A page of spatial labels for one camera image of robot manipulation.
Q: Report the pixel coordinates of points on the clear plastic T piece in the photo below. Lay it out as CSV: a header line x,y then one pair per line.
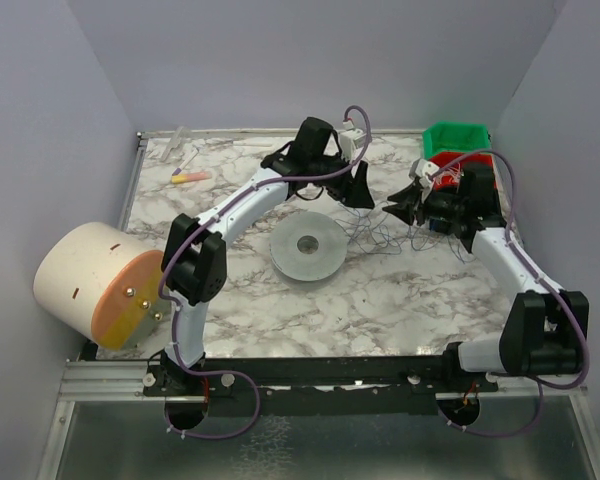
x,y
173,142

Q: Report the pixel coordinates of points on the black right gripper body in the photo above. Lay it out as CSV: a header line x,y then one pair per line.
x,y
419,208

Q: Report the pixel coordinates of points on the black storage bin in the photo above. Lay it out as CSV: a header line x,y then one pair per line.
x,y
441,226

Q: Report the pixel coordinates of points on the green storage bin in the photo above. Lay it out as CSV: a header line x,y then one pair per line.
x,y
454,136

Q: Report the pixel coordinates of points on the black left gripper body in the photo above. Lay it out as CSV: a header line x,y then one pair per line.
x,y
347,177

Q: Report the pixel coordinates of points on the red storage bin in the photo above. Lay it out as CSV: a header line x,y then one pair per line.
x,y
450,178

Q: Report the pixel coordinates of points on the pink yellow highlighter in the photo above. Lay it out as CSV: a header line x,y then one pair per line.
x,y
184,178

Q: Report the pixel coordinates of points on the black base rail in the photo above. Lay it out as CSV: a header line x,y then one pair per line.
x,y
314,386

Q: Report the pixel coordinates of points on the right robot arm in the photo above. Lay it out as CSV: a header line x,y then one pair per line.
x,y
544,333

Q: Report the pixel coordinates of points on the white perforated cable spool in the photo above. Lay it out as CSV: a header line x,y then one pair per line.
x,y
308,247

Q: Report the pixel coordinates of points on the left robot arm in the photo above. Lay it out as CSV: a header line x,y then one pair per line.
x,y
194,264

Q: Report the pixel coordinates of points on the white purple pen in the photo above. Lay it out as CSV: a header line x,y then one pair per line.
x,y
185,162

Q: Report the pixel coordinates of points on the beige cylinder with orange disc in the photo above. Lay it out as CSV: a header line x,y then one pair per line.
x,y
104,284

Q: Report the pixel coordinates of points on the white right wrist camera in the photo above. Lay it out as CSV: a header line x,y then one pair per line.
x,y
422,172

